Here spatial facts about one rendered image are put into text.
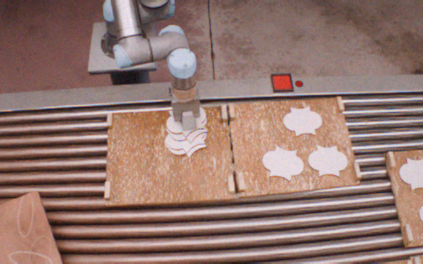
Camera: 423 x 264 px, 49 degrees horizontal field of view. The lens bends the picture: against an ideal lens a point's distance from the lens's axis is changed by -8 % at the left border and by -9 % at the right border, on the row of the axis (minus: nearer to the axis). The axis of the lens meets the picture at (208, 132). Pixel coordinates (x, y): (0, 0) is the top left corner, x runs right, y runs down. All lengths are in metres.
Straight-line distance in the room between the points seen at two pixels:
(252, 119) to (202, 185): 0.30
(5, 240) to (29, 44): 2.08
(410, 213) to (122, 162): 0.97
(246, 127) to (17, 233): 0.83
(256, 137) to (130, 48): 0.53
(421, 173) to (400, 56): 1.73
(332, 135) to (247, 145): 0.30
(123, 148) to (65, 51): 1.69
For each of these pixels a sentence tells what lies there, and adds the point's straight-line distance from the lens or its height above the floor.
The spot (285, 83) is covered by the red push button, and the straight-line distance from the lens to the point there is 1.85.
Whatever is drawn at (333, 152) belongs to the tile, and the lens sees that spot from 1.70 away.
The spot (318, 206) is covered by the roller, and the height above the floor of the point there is 0.92.
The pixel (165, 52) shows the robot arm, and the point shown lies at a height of 1.27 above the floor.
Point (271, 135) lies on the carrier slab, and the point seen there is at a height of 0.94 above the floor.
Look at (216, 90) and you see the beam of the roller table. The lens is 1.82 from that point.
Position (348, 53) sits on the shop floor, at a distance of 3.28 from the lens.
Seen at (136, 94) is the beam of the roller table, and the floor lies 0.92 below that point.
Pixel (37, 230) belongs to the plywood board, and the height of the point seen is 1.04.
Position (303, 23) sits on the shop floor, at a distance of 3.38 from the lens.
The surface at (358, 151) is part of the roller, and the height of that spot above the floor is 0.91.
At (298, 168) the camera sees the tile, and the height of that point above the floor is 0.95.
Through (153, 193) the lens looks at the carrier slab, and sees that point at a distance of 1.60.
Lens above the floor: 2.38
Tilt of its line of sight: 58 degrees down
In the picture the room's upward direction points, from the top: straight up
